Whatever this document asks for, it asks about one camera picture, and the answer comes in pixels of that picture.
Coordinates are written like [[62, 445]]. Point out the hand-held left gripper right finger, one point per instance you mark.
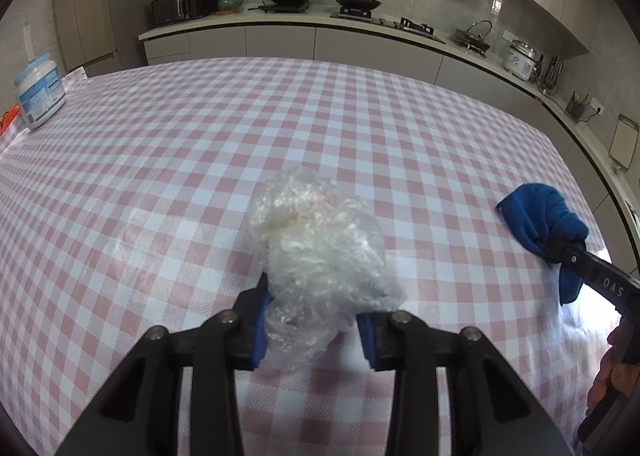
[[367, 336]]

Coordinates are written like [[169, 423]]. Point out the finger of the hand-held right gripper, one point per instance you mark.
[[565, 251]]

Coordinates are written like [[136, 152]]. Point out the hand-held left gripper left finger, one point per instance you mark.
[[261, 336]]

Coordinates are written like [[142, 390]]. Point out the blue cloth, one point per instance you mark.
[[540, 216]]

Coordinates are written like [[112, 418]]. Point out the clear plastic bag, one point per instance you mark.
[[320, 246]]

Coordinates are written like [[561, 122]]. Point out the person's right hand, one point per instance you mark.
[[607, 376]]

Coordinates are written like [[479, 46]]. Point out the white cutting board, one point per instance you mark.
[[625, 141]]

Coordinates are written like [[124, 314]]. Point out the knife block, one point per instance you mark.
[[577, 106]]

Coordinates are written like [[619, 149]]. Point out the dark glass bottle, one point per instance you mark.
[[539, 71]]

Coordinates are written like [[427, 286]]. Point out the white rice cooker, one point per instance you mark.
[[520, 61]]

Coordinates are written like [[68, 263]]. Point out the metal kettle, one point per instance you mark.
[[474, 38]]

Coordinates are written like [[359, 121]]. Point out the gas stove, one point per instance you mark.
[[390, 23]]

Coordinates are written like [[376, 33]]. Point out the white jar with blue lid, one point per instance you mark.
[[40, 93]]

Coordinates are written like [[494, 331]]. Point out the orange object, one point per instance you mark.
[[7, 118]]

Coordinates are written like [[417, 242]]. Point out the black toaster oven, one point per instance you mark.
[[202, 2]]

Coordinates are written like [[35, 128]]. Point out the black microwave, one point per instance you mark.
[[167, 10]]

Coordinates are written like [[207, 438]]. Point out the grey refrigerator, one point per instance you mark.
[[95, 11]]

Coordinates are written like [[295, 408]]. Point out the white wall socket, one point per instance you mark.
[[597, 107]]

